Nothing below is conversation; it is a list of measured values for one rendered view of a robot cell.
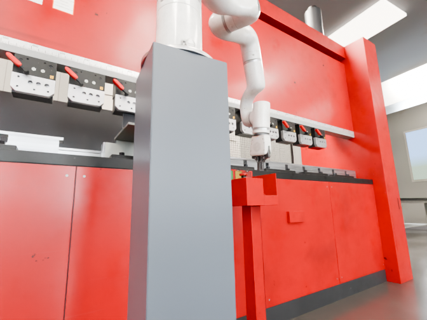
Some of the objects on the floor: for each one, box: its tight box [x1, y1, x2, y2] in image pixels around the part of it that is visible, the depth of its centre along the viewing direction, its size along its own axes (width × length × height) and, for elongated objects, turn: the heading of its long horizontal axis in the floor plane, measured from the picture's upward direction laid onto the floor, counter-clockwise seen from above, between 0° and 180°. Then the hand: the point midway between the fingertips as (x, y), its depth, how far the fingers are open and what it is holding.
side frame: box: [301, 37, 413, 284], centre depth 266 cm, size 25×85×230 cm, turn 26°
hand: (260, 166), depth 120 cm, fingers closed
